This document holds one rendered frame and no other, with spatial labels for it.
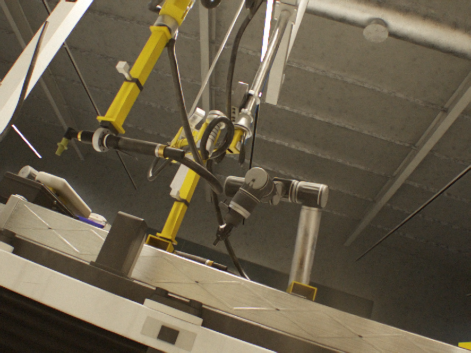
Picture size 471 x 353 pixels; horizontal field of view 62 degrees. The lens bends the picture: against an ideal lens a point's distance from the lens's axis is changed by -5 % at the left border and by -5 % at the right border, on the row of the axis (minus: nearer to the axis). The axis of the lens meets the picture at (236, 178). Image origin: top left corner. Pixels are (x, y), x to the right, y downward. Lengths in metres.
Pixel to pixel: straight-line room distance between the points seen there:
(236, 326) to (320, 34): 12.23
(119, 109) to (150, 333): 0.94
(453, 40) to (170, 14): 8.02
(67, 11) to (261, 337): 5.97
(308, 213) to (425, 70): 11.00
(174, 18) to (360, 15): 7.49
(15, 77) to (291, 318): 5.31
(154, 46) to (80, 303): 1.13
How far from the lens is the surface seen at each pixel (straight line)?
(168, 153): 1.36
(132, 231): 0.92
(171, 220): 1.97
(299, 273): 2.68
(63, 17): 6.41
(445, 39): 9.35
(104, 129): 1.51
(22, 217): 1.21
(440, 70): 13.34
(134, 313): 0.83
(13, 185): 1.51
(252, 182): 1.81
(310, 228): 2.64
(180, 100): 1.75
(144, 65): 1.66
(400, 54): 12.97
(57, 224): 1.16
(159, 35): 1.75
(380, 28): 8.93
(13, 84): 5.89
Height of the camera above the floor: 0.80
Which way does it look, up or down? 23 degrees up
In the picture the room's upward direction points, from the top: 20 degrees clockwise
